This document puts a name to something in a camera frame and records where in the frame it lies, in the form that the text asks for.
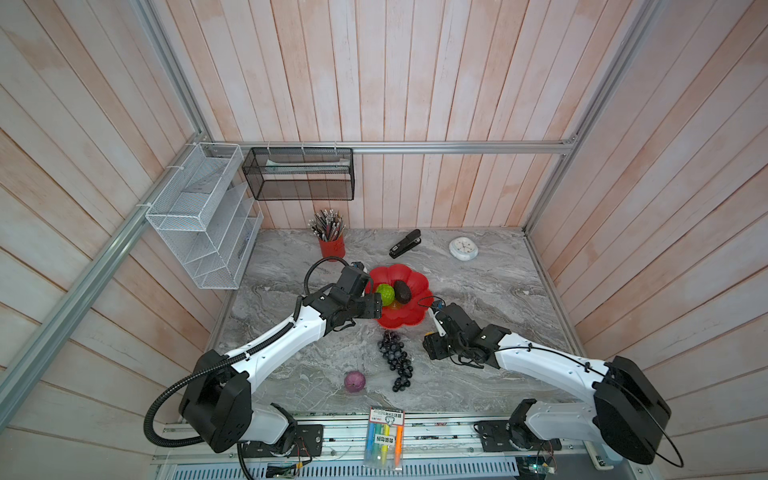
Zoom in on dark fake avocado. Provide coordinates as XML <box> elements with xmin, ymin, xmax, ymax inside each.
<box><xmin>393</xmin><ymin>280</ymin><xmax>412</xmax><ymax>305</ymax></box>

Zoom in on black wire mesh basket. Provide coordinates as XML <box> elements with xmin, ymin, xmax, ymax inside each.
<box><xmin>242</xmin><ymin>146</ymin><xmax>356</xmax><ymax>201</ymax></box>

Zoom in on purple fake fruit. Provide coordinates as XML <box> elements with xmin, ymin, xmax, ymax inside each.
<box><xmin>344</xmin><ymin>371</ymin><xmax>366</xmax><ymax>393</ymax></box>

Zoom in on pack of highlighter markers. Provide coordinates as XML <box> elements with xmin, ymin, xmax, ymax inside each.
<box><xmin>363</xmin><ymin>407</ymin><xmax>406</xmax><ymax>471</ymax></box>

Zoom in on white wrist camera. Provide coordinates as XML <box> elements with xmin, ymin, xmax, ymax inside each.
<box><xmin>428</xmin><ymin>300</ymin><xmax>446</xmax><ymax>337</ymax></box>

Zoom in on white wire mesh shelf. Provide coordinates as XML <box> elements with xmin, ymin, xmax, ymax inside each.
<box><xmin>146</xmin><ymin>143</ymin><xmax>264</xmax><ymax>290</ymax></box>

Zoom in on red flower-shaped fruit bowl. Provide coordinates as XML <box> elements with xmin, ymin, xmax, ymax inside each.
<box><xmin>370</xmin><ymin>264</ymin><xmax>432</xmax><ymax>330</ymax></box>

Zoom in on red metal pencil bucket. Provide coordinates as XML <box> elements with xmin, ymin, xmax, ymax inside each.
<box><xmin>319</xmin><ymin>235</ymin><xmax>346</xmax><ymax>258</ymax></box>

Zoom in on green fake fruit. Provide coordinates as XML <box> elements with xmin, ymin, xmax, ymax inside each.
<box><xmin>376</xmin><ymin>283</ymin><xmax>396</xmax><ymax>307</ymax></box>

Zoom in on dark fake grape bunch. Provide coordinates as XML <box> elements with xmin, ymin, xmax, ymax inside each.
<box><xmin>377</xmin><ymin>330</ymin><xmax>413</xmax><ymax>393</ymax></box>

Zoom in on black stapler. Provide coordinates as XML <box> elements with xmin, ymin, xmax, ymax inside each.
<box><xmin>388</xmin><ymin>229</ymin><xmax>422</xmax><ymax>259</ymax></box>

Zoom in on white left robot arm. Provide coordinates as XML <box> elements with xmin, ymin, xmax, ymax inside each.
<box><xmin>143</xmin><ymin>258</ymin><xmax>383</xmax><ymax>456</ymax></box>

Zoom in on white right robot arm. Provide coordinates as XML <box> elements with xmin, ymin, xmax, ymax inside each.
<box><xmin>423</xmin><ymin>300</ymin><xmax>671</xmax><ymax>465</ymax></box>

